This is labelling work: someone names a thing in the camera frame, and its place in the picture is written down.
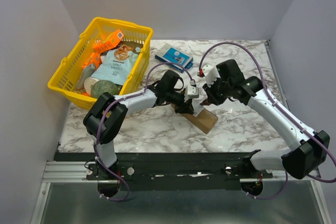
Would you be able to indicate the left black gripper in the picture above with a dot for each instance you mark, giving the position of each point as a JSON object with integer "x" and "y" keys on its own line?
{"x": 185, "y": 107}

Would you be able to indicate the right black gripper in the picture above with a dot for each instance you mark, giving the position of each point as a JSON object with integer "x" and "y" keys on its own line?
{"x": 210, "y": 91}

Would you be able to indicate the brown cardboard express box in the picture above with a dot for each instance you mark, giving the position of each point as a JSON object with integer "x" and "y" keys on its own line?
{"x": 202, "y": 118}

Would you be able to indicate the red black utility knife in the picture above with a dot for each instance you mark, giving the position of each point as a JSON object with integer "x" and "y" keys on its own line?
{"x": 205, "y": 103}

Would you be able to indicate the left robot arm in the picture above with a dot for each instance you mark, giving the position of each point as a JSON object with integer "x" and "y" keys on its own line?
{"x": 105, "y": 118}

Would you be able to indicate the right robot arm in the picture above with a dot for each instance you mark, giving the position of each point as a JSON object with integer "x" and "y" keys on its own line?
{"x": 306, "y": 147}

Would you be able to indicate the blue razor box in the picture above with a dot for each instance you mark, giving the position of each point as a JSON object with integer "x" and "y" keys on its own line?
{"x": 169, "y": 53}

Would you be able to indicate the orange snack box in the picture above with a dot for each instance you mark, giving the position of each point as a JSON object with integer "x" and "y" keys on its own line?
{"x": 110, "y": 42}

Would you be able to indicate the light blue chips bag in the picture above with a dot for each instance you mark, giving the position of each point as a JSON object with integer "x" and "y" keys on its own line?
{"x": 118, "y": 63}

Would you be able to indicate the green melon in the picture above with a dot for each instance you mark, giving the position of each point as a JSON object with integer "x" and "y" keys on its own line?
{"x": 103, "y": 86}

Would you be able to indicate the yellow plastic basket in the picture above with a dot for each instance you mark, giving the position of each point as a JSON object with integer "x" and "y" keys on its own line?
{"x": 69, "y": 70}

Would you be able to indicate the white round jar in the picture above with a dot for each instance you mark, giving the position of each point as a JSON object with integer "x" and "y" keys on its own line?
{"x": 88, "y": 83}

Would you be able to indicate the orange packet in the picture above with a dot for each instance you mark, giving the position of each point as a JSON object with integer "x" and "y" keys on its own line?
{"x": 95, "y": 59}

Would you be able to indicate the beige bottle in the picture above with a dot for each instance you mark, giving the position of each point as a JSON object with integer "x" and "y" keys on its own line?
{"x": 86, "y": 73}

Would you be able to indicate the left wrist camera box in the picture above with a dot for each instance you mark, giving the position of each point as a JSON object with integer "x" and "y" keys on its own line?
{"x": 191, "y": 92}

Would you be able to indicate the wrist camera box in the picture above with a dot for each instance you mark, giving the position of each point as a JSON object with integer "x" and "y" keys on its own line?
{"x": 210, "y": 73}
{"x": 191, "y": 92}

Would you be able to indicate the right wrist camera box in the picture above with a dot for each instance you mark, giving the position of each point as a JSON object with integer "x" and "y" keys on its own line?
{"x": 210, "y": 73}

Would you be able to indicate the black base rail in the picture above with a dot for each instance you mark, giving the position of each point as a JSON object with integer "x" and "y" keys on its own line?
{"x": 172, "y": 172}

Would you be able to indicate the aluminium frame rail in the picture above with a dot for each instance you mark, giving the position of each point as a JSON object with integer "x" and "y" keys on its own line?
{"x": 64, "y": 172}

